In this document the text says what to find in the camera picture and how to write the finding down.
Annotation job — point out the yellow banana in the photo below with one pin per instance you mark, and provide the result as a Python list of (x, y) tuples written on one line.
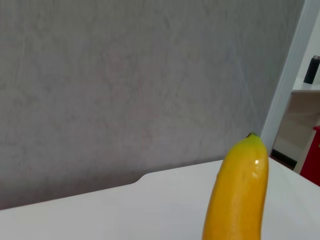
[(237, 195)]

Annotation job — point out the white beige cabinet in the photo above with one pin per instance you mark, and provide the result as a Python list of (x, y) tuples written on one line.
[(300, 120)]

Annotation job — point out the white door frame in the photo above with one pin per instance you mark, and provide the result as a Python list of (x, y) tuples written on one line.
[(287, 87)]

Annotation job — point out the black cylindrical bottle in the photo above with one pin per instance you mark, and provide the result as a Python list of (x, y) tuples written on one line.
[(311, 70)]

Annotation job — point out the red box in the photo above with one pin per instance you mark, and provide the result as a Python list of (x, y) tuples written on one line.
[(311, 160)]

